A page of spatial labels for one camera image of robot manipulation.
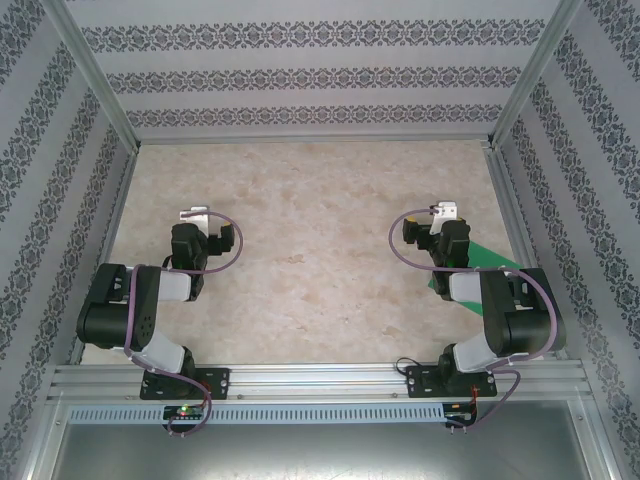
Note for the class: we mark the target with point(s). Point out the green paper sheet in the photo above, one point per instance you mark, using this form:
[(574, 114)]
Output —
[(492, 257)]

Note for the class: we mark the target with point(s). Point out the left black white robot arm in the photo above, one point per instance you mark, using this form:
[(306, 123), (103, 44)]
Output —
[(110, 310)]

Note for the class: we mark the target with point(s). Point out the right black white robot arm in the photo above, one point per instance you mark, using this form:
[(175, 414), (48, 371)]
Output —
[(525, 320)]

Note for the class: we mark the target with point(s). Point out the grey metal sheet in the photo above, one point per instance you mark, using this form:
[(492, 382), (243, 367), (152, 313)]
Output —
[(320, 450)]

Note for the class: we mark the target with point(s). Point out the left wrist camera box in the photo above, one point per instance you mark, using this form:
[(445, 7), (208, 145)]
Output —
[(197, 215)]

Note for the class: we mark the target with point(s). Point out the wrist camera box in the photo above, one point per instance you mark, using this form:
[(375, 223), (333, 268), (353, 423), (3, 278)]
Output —
[(446, 210), (197, 215)]

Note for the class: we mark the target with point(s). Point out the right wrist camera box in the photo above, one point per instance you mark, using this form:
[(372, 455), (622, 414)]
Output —
[(446, 210)]

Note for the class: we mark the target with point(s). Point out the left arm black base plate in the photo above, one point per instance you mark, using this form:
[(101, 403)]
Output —
[(217, 382)]

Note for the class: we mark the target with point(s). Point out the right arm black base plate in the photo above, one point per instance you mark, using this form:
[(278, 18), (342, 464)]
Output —
[(422, 382)]

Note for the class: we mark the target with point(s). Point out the aluminium mounting rail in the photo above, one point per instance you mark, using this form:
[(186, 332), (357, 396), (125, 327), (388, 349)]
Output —
[(315, 380)]

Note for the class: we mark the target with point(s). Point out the aluminium frame post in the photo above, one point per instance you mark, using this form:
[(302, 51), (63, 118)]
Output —
[(535, 75), (95, 75)]

